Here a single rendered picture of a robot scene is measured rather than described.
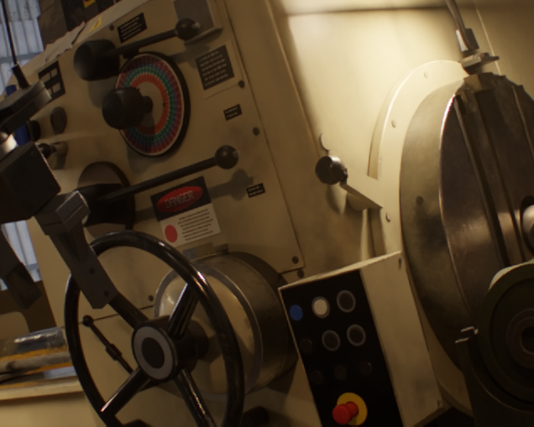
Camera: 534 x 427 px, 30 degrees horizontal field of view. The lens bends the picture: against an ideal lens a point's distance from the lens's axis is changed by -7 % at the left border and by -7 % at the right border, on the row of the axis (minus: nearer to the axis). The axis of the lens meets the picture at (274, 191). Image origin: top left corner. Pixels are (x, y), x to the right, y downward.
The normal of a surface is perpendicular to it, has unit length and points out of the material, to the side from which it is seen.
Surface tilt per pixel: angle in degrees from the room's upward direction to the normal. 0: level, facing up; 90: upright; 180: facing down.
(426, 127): 43
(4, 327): 90
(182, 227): 90
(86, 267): 98
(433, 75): 90
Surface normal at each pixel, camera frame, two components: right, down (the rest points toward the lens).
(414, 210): -0.69, -0.18
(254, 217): -0.64, 0.16
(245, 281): 0.42, -0.75
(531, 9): 0.72, -0.25
